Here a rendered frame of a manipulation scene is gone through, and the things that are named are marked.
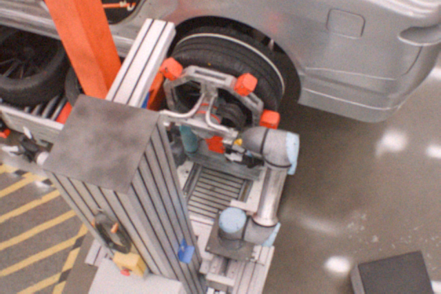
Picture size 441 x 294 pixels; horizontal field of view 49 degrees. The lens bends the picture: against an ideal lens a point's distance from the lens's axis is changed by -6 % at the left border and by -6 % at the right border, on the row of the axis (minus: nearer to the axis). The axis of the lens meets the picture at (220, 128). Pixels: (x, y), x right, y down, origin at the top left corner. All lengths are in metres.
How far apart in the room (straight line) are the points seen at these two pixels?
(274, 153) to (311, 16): 0.67
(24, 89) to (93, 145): 2.32
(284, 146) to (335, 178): 1.53
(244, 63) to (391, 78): 0.73
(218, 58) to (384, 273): 1.51
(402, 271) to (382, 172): 0.87
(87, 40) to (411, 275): 2.13
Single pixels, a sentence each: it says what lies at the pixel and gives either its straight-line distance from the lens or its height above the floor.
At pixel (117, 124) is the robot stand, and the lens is 1.38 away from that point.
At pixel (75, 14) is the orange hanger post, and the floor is 1.73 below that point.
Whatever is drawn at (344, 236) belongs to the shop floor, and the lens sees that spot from 3.40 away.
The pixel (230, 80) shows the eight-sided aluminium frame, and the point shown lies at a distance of 2.55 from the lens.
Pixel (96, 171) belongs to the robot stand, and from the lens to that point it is 1.32.
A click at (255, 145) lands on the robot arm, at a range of 2.09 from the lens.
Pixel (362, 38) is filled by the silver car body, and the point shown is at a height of 1.41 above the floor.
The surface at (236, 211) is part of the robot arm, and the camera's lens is 2.28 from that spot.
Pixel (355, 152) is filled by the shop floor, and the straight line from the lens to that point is 3.68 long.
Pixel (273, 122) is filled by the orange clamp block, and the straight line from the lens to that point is 2.69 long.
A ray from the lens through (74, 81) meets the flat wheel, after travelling 3.53.
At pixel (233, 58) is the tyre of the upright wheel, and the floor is 1.16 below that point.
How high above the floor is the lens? 3.16
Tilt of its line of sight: 58 degrees down
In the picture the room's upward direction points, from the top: 6 degrees counter-clockwise
